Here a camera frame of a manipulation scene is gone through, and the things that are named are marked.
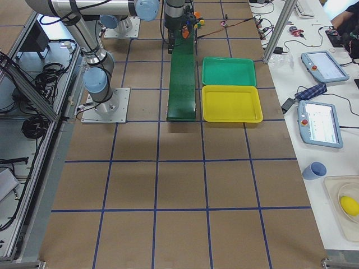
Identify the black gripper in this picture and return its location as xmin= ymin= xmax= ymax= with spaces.
xmin=181 ymin=0 xmax=196 ymax=32

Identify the orange cylinder with numbers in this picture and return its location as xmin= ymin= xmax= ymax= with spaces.
xmin=181 ymin=25 xmax=190 ymax=39

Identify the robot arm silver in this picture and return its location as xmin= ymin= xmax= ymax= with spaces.
xmin=26 ymin=1 xmax=159 ymax=114
xmin=100 ymin=1 xmax=199 ymax=54

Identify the green plastic tray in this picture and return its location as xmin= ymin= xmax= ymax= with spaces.
xmin=202 ymin=57 xmax=257 ymax=87

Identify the green conveyor belt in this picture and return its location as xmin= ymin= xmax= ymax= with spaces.
xmin=167 ymin=31 xmax=196 ymax=122

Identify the yellow plastic tray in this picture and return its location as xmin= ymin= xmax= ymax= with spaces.
xmin=201 ymin=85 xmax=263 ymax=123

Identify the far teach pendant tablet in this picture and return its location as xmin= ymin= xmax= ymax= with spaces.
xmin=301 ymin=50 xmax=349 ymax=83

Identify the teach pendant tablet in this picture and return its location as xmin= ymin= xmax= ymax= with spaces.
xmin=301 ymin=50 xmax=349 ymax=83
xmin=297 ymin=100 xmax=343 ymax=149

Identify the blue checkered pouch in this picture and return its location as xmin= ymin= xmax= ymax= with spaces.
xmin=294 ymin=84 xmax=327 ymax=101

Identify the near teach pendant tablet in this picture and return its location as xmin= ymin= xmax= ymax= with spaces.
xmin=297 ymin=100 xmax=343 ymax=149

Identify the blue plastic cup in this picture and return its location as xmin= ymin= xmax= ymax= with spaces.
xmin=302 ymin=161 xmax=327 ymax=180

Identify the beige plastic bin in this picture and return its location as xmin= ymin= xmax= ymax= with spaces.
xmin=323 ymin=175 xmax=358 ymax=242

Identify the yellow lemon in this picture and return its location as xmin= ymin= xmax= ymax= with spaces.
xmin=339 ymin=196 xmax=359 ymax=216

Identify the red black power cable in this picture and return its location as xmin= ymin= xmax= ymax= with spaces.
xmin=196 ymin=17 xmax=257 ymax=39

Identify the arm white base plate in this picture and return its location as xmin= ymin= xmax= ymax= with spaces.
xmin=102 ymin=17 xmax=140 ymax=39
xmin=81 ymin=88 xmax=130 ymax=124

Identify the aluminium frame post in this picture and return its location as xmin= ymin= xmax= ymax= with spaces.
xmin=263 ymin=0 xmax=297 ymax=63

